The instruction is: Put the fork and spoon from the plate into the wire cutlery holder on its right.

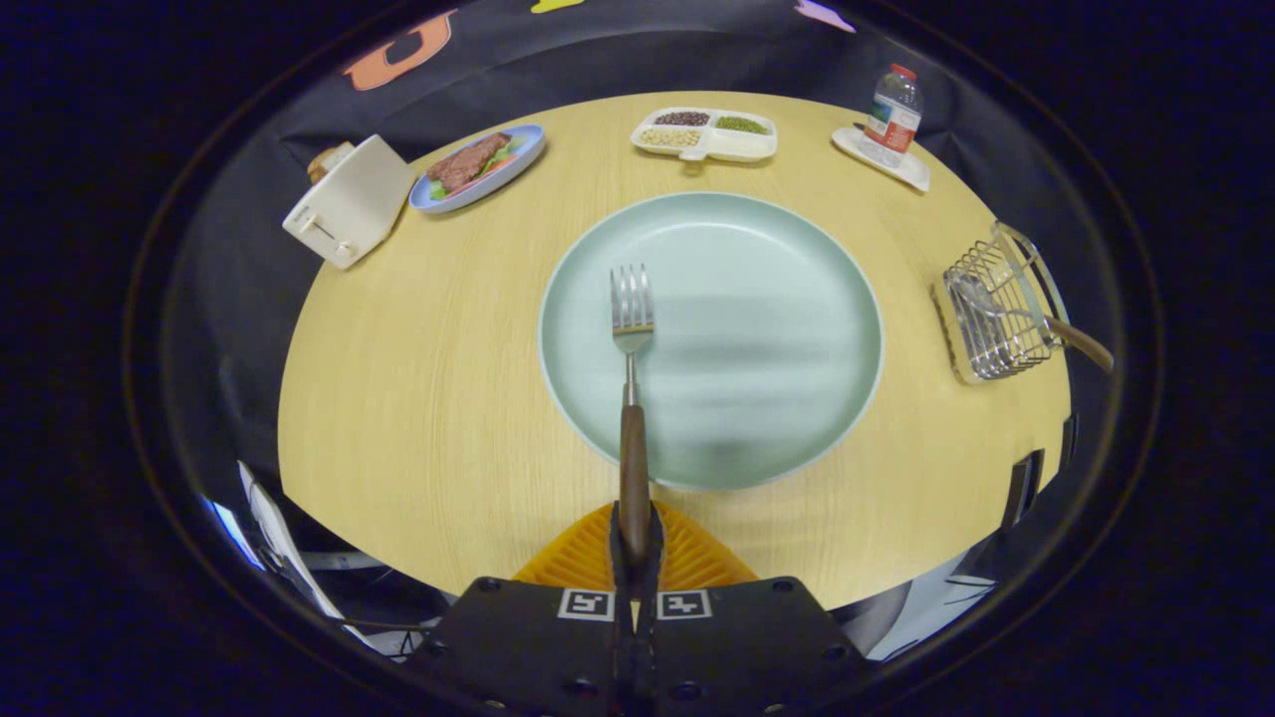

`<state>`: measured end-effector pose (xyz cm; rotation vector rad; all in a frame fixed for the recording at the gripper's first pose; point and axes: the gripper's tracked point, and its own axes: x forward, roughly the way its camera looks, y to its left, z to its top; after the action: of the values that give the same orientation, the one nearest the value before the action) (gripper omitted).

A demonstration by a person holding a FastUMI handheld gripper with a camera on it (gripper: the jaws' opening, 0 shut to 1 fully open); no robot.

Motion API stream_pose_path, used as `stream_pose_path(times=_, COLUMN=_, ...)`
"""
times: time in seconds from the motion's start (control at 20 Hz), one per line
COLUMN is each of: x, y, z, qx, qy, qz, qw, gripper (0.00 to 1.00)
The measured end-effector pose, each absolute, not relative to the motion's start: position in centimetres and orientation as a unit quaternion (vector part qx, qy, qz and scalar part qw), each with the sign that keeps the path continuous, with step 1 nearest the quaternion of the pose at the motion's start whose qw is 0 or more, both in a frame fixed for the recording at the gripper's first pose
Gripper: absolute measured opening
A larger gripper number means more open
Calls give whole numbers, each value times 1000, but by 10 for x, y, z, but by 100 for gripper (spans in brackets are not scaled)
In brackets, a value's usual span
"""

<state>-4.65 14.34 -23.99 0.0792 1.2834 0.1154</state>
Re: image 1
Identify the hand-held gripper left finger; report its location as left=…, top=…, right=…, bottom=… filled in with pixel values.
left=403, top=501, right=638, bottom=717

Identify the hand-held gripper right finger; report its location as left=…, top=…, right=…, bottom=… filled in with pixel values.
left=637, top=501, right=878, bottom=717

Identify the wooden handle fork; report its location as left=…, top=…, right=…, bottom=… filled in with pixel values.
left=610, top=264, right=656, bottom=569

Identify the wooden handle spoon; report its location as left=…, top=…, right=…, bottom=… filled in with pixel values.
left=951, top=274, right=1116, bottom=375

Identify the pale green plate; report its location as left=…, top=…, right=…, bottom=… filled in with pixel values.
left=538, top=191, right=886, bottom=492

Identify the blue food plate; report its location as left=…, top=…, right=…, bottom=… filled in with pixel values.
left=409, top=123, right=548, bottom=215

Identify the white divided bean dish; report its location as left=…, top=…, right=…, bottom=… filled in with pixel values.
left=631, top=107, right=779, bottom=165

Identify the brown steak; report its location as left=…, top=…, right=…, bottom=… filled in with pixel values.
left=426, top=132, right=514, bottom=195

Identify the white toaster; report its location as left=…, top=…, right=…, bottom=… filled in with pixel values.
left=282, top=134, right=414, bottom=271

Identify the white square coaster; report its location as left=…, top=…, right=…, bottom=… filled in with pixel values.
left=832, top=124, right=932, bottom=193

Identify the toast slice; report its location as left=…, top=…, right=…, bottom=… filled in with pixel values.
left=306, top=141, right=355, bottom=185

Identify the clear water bottle red cap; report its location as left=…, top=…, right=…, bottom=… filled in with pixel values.
left=859, top=64, right=924, bottom=168

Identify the metal wire basket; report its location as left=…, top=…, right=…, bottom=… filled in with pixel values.
left=931, top=221, right=1069, bottom=385

